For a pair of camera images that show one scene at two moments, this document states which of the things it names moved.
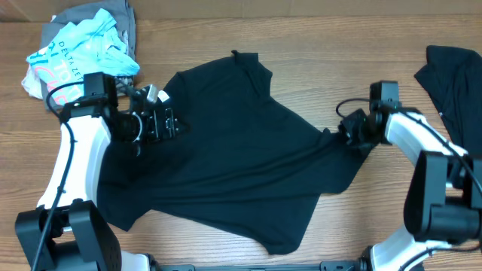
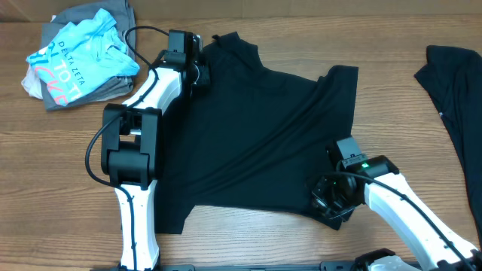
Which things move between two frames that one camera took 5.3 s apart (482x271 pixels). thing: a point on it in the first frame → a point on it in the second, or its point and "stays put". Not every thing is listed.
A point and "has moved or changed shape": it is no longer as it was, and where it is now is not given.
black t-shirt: (249, 163) has moved or changed shape
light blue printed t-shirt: (94, 47) stays put
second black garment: (453, 77) stays put
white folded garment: (32, 84) stays put
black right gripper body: (355, 127) → (333, 198)
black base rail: (341, 265) stays put
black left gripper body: (135, 127) → (201, 71)
